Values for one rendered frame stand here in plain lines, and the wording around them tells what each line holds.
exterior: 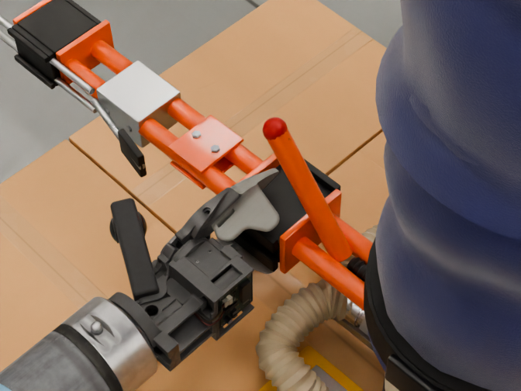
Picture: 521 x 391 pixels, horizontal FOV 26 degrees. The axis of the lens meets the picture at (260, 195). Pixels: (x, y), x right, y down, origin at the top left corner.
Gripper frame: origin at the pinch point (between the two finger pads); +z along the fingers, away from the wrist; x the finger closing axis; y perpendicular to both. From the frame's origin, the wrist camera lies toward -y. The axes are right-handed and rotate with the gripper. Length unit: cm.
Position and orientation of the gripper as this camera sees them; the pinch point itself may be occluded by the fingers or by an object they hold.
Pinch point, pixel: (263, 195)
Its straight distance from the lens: 114.3
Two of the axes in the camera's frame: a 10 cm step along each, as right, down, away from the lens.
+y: 7.1, 5.6, -4.2
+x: 0.0, -6.0, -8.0
